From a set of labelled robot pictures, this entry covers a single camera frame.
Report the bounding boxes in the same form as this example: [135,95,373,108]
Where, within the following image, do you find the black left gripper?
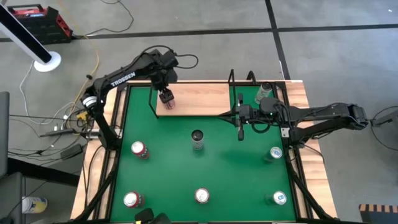
[150,67,178,103]

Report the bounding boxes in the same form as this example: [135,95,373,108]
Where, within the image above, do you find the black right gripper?
[219,92,261,141]

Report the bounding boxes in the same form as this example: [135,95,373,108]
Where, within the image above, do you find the white Celsius can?
[254,81,274,105]
[190,129,205,152]

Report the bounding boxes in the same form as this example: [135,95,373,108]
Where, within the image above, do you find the blue silver energy drink can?
[266,190,287,206]
[264,146,284,163]

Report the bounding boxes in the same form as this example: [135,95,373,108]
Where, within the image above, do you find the red Coca-Cola can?
[194,187,211,205]
[130,141,150,161]
[123,190,146,208]

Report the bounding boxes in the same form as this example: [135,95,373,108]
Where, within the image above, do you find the green table mat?
[110,85,298,222]

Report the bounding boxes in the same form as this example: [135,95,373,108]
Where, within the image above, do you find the black power adapter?
[60,143,84,160]

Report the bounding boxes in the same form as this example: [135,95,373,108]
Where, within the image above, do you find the black power strip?
[39,128,82,138]

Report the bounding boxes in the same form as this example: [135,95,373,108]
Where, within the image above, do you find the white black pole stand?
[0,2,62,73]

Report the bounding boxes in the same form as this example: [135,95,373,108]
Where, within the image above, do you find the red black toolbox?
[6,3,74,45]

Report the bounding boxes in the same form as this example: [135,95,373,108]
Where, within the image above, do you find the black floor beam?
[6,157,81,187]

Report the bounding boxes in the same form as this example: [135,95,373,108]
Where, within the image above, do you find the grey panel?
[0,91,10,180]

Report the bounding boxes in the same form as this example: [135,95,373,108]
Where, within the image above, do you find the white yellow container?
[21,196,49,215]

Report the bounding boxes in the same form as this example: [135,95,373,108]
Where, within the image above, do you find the orange black striped box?
[358,203,398,224]

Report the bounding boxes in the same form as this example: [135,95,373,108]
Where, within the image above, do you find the wooden shelf with black frame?
[148,70,238,119]

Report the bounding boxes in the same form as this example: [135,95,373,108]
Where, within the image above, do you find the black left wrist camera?
[161,50,180,70]

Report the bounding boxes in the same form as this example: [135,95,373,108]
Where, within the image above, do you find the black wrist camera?
[259,96,282,118]
[161,50,180,70]

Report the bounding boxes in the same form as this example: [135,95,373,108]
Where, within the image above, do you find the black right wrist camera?
[259,96,282,118]

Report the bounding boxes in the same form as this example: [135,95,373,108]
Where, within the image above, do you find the black camera cable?
[139,45,199,70]

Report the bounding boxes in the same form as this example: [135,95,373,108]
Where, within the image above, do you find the black arched bracket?
[246,70,258,85]

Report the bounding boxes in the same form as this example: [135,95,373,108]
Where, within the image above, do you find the yellow cable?
[57,0,100,125]

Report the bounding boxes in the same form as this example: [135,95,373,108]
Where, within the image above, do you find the white cable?
[19,60,75,125]

